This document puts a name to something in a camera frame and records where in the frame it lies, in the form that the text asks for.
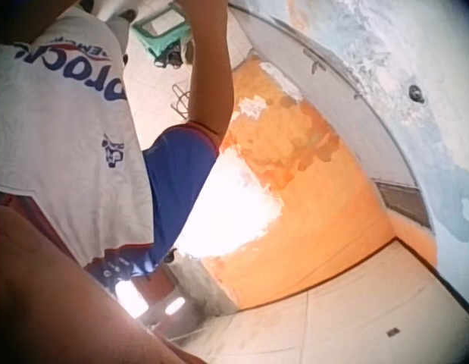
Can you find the green plastic stool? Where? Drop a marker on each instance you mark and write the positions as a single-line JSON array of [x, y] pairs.
[[164, 42]]

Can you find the pair of dark shoes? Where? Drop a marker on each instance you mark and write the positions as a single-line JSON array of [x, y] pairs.
[[169, 60]]

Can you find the small dark scrap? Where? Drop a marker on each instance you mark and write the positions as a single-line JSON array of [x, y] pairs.
[[391, 333]]

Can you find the round dark wall fitting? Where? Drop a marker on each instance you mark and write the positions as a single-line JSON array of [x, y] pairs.
[[416, 93]]

